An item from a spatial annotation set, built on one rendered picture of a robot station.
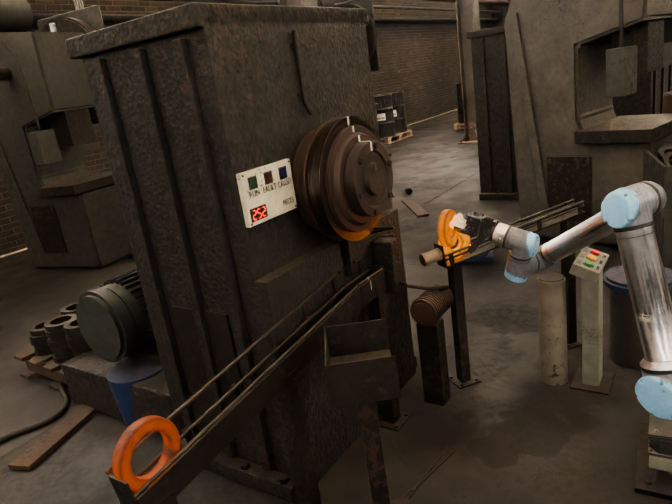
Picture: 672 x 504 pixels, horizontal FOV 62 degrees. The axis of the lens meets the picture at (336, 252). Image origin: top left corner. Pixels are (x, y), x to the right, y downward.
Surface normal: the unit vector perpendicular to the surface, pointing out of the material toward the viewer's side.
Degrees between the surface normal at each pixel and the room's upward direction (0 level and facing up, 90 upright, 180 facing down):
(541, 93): 90
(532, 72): 90
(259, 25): 90
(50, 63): 92
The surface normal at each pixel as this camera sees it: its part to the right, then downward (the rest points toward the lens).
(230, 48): 0.83, 0.05
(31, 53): -0.40, 0.33
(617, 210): -0.89, 0.13
